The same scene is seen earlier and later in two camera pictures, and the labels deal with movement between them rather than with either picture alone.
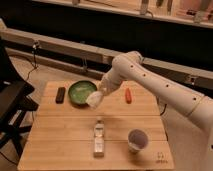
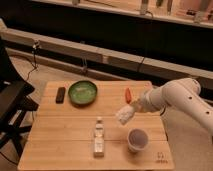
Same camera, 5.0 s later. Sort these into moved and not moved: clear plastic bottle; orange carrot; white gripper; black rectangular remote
Moved: white gripper
Not moved: black rectangular remote; clear plastic bottle; orange carrot
